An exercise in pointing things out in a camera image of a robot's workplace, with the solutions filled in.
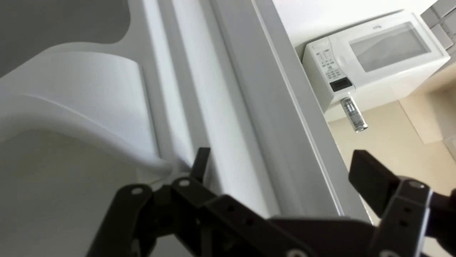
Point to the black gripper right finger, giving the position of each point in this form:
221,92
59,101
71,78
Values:
399,209

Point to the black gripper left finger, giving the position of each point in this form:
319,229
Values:
200,209

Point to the silver metal cylinder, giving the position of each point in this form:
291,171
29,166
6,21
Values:
354,115

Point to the white microwave oven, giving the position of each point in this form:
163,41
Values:
379,62

